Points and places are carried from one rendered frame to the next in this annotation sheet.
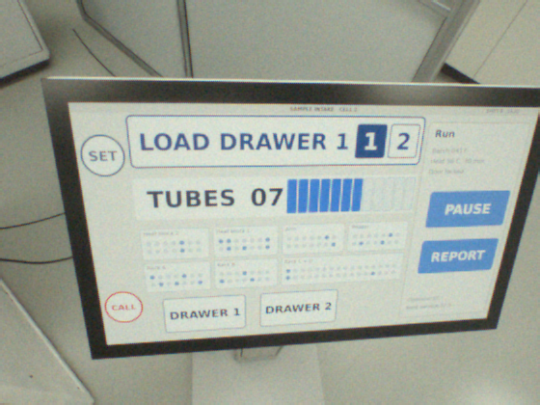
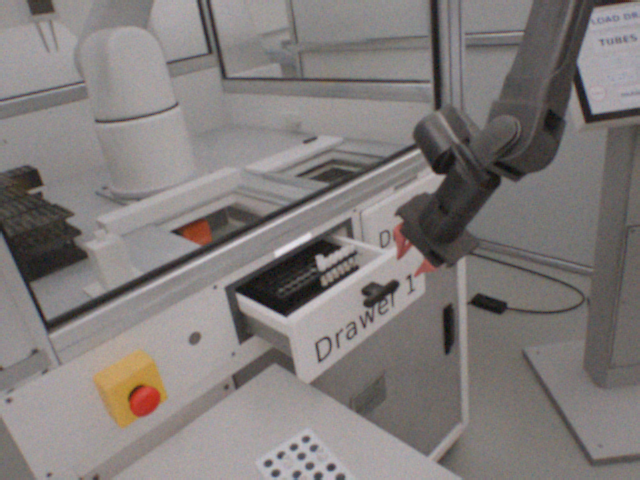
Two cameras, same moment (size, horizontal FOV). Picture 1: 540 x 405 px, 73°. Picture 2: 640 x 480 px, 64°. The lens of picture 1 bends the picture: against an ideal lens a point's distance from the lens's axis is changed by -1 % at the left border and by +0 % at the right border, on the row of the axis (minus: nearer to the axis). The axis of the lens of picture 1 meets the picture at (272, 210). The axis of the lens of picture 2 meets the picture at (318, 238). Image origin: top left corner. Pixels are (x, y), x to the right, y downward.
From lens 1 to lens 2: 130 cm
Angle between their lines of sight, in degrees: 35
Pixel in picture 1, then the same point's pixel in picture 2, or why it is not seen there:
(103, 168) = not seen: hidden behind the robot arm
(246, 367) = (616, 392)
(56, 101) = not seen: hidden behind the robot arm
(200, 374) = (567, 402)
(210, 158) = (621, 23)
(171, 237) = (612, 57)
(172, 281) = (617, 77)
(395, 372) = not seen: outside the picture
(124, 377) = (484, 418)
